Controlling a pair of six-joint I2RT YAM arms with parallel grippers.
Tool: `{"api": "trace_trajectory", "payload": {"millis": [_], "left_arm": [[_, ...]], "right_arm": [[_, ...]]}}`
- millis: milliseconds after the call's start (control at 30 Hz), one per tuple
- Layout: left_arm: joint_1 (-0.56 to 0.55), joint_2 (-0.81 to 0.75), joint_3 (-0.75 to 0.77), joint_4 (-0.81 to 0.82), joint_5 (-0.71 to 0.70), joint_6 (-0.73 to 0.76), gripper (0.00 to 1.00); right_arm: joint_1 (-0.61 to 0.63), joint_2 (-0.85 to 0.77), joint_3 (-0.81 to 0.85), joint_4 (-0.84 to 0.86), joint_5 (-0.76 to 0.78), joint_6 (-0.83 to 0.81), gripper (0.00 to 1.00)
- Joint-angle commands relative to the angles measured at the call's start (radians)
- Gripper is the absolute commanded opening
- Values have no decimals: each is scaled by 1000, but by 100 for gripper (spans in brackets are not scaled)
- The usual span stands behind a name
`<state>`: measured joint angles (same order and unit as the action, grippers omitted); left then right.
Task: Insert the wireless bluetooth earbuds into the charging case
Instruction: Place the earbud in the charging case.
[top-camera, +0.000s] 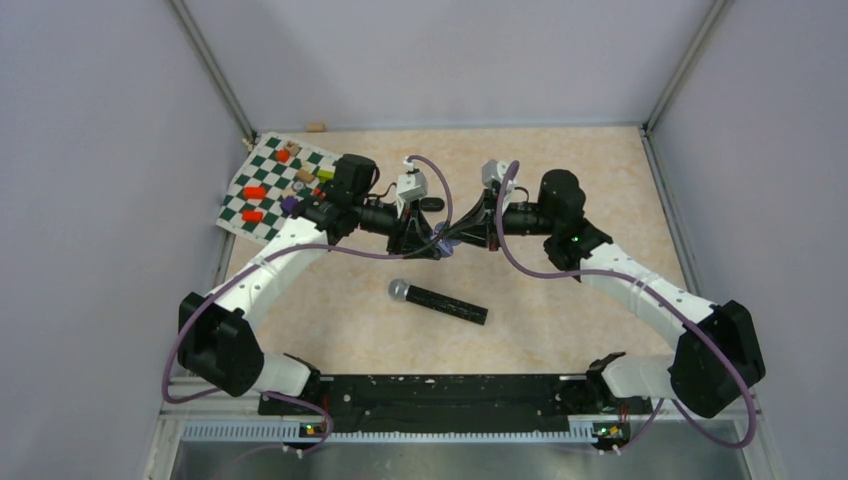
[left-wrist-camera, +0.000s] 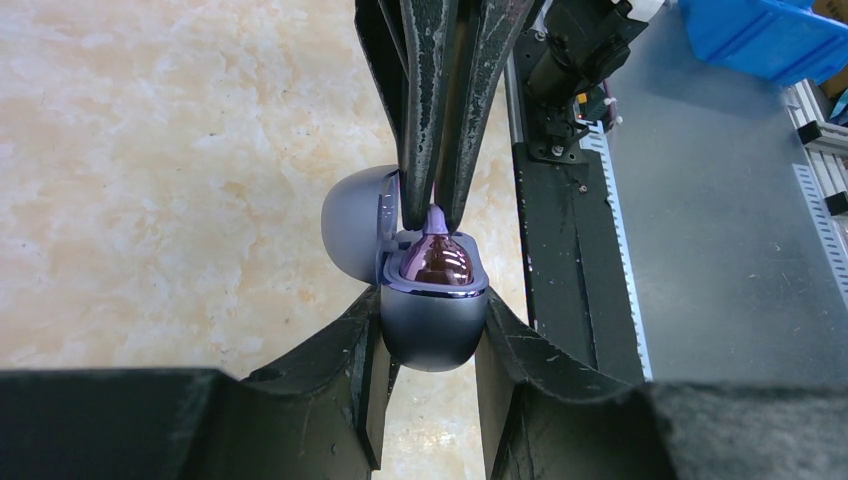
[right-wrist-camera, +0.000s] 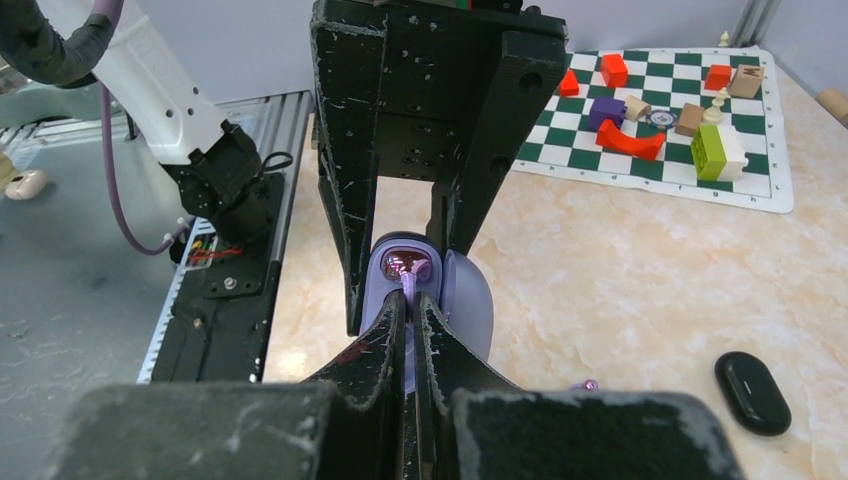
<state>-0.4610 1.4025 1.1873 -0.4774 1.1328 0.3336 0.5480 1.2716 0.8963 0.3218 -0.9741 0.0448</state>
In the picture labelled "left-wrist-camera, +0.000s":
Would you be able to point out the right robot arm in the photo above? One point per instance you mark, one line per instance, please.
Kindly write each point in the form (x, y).
(587, 42)

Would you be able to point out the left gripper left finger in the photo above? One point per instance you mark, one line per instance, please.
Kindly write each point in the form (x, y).
(317, 412)

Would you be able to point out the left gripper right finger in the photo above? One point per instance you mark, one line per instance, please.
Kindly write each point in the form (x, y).
(546, 415)

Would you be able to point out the grey-blue earbud charging case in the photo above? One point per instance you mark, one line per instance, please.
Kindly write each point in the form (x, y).
(426, 327)

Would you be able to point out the blue plastic bin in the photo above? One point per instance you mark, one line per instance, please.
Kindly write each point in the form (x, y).
(783, 42)

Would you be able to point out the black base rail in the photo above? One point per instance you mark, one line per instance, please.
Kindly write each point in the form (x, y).
(580, 295)

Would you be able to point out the purple earbud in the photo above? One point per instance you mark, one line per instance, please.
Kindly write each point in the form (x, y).
(437, 258)

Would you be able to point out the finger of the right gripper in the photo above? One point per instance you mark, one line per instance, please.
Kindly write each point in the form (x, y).
(481, 41)
(407, 46)

